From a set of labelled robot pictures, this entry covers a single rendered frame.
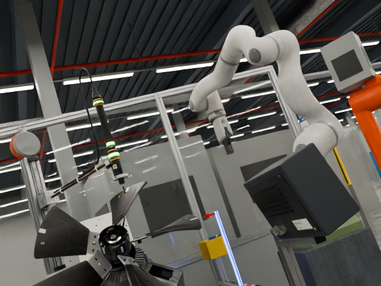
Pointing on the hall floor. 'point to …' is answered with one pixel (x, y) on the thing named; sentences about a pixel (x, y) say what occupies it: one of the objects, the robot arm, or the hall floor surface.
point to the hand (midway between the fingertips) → (229, 149)
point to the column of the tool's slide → (50, 263)
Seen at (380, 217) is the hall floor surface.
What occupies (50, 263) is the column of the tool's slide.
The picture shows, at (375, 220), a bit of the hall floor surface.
